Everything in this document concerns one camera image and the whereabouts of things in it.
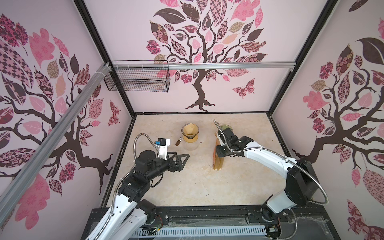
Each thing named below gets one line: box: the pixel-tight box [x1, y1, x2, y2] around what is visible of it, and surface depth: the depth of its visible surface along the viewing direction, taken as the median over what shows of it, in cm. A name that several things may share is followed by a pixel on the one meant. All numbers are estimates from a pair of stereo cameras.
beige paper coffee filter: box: [183, 123, 198, 135], surface depth 91 cm
